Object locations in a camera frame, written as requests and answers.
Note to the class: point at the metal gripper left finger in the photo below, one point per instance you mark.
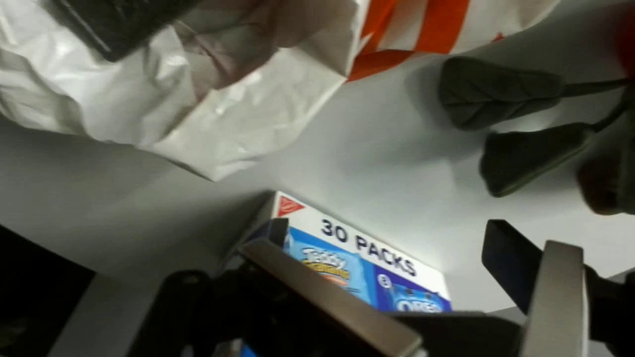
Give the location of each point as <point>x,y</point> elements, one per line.
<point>330,299</point>

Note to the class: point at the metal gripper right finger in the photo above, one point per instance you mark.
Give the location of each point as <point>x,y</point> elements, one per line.
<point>558,299</point>

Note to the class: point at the white orange plastic bag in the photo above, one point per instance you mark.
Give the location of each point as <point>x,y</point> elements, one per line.
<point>231,113</point>

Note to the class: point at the blue snack pack box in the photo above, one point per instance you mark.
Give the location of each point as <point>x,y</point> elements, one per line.
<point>370,251</point>

